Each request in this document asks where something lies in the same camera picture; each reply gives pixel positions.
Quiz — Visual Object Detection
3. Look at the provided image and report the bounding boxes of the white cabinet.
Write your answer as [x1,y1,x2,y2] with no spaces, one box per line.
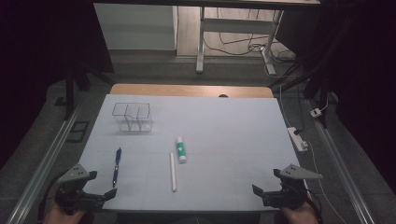
[93,3,178,51]

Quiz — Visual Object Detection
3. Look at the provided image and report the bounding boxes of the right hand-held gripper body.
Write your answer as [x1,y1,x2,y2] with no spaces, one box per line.
[262,163,324,210]

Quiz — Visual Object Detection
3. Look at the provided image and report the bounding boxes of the black metal stand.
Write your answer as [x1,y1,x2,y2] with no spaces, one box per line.
[63,60,117,121]
[268,60,332,129]

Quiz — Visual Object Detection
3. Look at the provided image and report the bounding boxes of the white pen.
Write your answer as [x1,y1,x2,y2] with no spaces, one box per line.
[169,151,177,192]

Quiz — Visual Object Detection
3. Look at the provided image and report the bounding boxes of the clear plastic pen holder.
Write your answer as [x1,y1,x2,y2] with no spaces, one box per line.
[111,102,154,133]

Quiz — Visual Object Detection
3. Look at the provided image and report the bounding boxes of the white table mat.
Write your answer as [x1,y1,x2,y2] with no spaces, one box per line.
[78,93,314,213]

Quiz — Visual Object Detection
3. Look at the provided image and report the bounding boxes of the person's left hand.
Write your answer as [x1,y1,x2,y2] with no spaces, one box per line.
[42,200,89,224]

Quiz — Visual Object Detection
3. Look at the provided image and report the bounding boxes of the blue pen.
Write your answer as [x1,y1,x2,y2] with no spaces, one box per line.
[111,147,122,188]

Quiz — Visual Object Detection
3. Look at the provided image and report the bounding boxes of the right hand-held gripper cable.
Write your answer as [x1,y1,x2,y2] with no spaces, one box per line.
[305,189,324,224]

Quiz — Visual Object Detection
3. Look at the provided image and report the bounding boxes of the aluminium rail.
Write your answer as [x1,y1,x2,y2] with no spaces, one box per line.
[5,102,82,224]
[305,98,378,224]

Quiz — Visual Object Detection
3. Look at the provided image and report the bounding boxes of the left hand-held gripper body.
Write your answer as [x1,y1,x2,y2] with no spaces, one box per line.
[55,163,106,216]

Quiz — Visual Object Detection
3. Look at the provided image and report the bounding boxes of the person's right hand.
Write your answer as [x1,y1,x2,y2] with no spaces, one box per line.
[280,201,319,224]

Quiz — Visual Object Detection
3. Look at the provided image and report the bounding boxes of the left hand-held gripper cable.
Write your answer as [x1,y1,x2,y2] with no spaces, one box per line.
[36,175,64,224]

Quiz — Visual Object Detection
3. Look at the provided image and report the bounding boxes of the green and white glue stick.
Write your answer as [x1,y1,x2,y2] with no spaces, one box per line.
[176,136,188,164]

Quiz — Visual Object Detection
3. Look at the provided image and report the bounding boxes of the white power strip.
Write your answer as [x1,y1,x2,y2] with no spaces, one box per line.
[286,126,309,153]

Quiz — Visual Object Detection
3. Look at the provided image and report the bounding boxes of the white power strip cable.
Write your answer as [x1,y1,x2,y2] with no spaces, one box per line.
[305,140,341,224]

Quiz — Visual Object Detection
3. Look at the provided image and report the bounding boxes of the hand-held gripper cable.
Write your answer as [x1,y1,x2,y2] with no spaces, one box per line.
[36,175,64,224]
[305,189,324,224]

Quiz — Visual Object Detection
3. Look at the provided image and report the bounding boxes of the white desk frame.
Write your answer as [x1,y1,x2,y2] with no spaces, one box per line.
[195,6,285,76]

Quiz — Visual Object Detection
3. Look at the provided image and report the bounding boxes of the black floor cables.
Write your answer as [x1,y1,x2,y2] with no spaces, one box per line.
[203,8,296,64]

